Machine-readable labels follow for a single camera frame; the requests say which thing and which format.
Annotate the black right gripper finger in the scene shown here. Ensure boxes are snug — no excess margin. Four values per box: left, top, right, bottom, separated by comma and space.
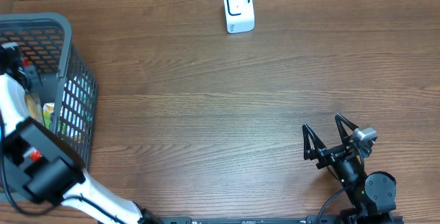
302, 124, 327, 160
335, 113, 358, 145

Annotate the green tea packet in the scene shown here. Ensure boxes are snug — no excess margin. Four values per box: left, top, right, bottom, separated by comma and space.
43, 102, 54, 129

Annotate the spaghetti pack with red ends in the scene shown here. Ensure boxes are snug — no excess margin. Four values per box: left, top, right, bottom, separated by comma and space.
21, 58, 45, 124

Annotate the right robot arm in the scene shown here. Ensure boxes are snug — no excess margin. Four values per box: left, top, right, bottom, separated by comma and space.
302, 113, 404, 223

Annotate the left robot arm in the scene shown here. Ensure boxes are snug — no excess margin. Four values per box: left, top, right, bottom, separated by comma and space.
1, 43, 160, 223

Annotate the white barcode scanner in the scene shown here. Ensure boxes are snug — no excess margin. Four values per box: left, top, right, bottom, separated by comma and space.
223, 0, 255, 34

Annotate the grey plastic basket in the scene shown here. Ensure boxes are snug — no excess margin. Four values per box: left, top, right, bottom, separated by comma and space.
1, 13, 98, 172

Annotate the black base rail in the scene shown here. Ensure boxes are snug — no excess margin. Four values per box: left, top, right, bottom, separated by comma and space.
157, 214, 405, 224

